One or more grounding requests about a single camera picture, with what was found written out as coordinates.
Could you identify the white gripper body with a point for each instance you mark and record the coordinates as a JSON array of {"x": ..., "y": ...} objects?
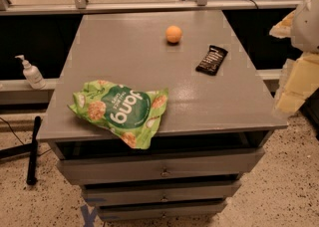
[{"x": 307, "y": 25}]

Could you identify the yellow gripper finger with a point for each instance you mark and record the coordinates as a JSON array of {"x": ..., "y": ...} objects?
[
  {"x": 283, "y": 28},
  {"x": 298, "y": 82}
]

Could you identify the orange fruit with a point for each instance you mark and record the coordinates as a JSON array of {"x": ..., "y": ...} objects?
[{"x": 173, "y": 34}]

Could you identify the green rice chip bag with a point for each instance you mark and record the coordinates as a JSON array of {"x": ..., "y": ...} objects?
[{"x": 131, "y": 115}]

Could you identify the black snack bar wrapper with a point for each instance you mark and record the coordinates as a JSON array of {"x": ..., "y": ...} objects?
[{"x": 212, "y": 61}]

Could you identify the grey drawer cabinet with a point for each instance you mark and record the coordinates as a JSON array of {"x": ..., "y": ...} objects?
[{"x": 212, "y": 131}]

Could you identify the white pump bottle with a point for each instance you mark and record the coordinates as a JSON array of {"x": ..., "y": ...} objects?
[{"x": 32, "y": 74}]

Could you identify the black stand leg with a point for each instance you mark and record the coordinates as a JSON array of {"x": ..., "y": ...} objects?
[{"x": 30, "y": 148}]

